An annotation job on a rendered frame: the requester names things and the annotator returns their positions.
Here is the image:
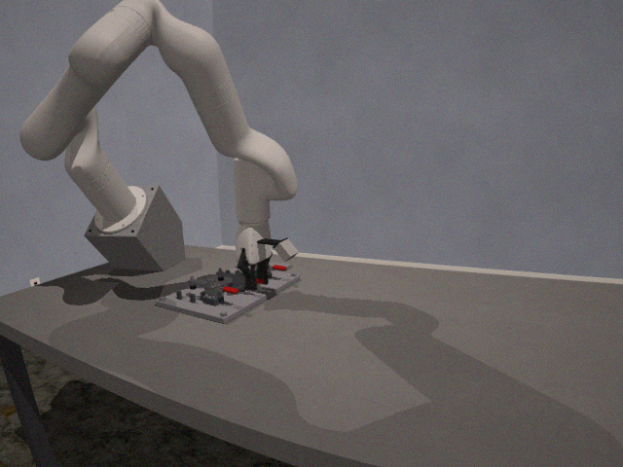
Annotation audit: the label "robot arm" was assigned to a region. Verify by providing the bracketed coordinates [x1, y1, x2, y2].
[19, 0, 298, 234]

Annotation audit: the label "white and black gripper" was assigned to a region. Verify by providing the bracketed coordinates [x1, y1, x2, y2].
[236, 220, 273, 291]

